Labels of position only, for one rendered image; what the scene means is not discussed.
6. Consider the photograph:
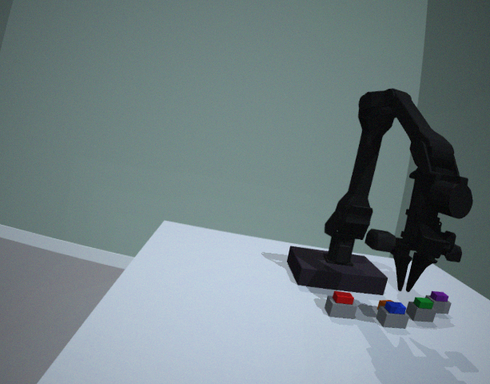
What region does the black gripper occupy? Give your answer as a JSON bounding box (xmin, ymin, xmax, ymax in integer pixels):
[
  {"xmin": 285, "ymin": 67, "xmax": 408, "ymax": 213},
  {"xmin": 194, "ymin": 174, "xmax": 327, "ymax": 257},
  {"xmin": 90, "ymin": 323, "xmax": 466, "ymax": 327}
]
[{"xmin": 365, "ymin": 205, "xmax": 462, "ymax": 292}]

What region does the orange block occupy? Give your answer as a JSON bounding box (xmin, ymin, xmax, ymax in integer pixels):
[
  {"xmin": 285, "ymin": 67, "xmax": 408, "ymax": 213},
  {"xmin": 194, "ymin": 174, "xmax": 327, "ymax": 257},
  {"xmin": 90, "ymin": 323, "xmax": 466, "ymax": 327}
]
[{"xmin": 377, "ymin": 300, "xmax": 393, "ymax": 309}]

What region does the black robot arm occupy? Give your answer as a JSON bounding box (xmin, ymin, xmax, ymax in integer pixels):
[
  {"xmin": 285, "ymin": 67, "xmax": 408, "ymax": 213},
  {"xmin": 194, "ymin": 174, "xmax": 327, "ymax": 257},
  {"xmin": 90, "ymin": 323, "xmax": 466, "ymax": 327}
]
[{"xmin": 324, "ymin": 88, "xmax": 472, "ymax": 266}]

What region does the green button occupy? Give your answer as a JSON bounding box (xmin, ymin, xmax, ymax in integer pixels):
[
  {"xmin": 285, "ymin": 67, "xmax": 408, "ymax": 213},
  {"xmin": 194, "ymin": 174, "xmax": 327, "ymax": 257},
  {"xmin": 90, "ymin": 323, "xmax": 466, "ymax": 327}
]
[{"xmin": 405, "ymin": 297, "xmax": 436, "ymax": 322}]

